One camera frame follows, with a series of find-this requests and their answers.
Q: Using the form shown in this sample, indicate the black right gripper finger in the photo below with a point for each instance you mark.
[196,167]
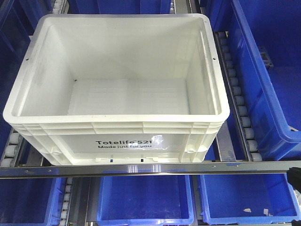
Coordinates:
[294,177]

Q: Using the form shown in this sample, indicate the blue bin upper left shelf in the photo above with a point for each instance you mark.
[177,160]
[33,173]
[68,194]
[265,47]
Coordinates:
[15,29]

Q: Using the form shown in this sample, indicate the left roller track right shelf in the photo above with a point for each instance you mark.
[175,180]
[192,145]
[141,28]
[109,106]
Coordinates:
[11,150]

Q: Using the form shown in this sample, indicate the large blue bin right shelf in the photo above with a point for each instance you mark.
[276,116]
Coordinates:
[265,47]

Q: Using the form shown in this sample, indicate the right shelf steel beam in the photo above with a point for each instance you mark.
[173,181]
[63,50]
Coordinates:
[224,144]

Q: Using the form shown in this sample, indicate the blue bin lower left shelf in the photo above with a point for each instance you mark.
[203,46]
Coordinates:
[31,202]

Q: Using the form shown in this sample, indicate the blue bin lower middle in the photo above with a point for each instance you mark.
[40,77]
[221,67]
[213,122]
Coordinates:
[145,201]

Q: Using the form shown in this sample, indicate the white Totelife plastic bin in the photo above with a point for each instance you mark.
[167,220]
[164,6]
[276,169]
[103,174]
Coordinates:
[119,89]

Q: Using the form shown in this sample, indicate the roller track shelf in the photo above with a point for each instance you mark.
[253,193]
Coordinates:
[11,150]
[66,203]

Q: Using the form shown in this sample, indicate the blue bin top back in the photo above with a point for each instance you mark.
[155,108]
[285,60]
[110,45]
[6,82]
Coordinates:
[120,6]

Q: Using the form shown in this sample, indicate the right shelf front steel rail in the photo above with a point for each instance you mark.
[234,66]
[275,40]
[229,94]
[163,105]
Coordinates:
[204,168]

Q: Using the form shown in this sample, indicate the lower roller track right shelf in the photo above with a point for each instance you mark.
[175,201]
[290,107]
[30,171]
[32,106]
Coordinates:
[66,203]

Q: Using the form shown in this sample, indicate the blue bin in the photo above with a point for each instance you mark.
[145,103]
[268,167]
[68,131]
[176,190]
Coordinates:
[120,6]
[145,201]

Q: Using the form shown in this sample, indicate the right shelf roller track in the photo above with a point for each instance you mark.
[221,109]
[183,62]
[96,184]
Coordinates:
[239,110]

